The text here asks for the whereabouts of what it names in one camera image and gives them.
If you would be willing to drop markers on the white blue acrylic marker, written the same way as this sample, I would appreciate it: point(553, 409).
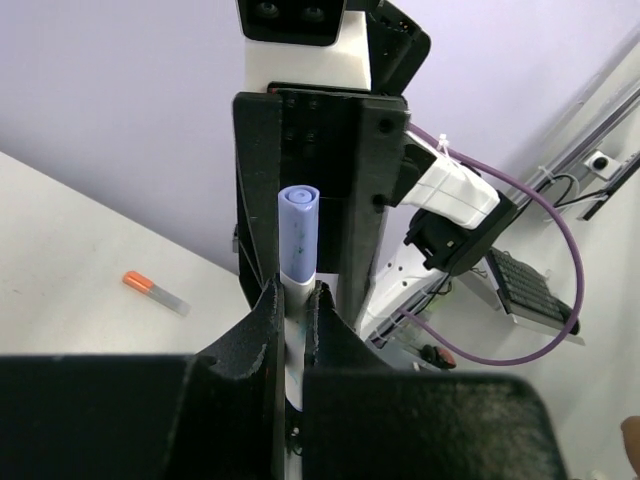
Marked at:
point(296, 296)

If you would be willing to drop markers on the aluminium mounting rail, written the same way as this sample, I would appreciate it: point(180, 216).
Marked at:
point(575, 160)

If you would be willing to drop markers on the blue pen cap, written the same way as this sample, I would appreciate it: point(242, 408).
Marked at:
point(298, 227)

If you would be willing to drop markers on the black keyboard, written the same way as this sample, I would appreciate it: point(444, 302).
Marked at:
point(524, 294)

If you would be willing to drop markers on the orange highlighter cap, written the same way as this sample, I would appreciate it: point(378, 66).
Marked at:
point(138, 282)

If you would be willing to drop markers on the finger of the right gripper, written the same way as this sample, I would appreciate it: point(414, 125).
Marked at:
point(257, 119)
point(376, 164)

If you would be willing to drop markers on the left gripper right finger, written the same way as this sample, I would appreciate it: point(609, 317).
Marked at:
point(365, 420)

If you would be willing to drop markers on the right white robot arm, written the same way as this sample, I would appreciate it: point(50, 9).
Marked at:
point(398, 47)

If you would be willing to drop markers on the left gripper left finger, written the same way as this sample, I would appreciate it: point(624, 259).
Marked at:
point(215, 414)

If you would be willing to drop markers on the red black round object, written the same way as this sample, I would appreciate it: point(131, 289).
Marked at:
point(438, 357)

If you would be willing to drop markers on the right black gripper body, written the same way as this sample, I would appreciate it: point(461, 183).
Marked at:
point(319, 136)

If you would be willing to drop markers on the orange highlighter marker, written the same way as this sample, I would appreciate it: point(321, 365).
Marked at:
point(169, 300)

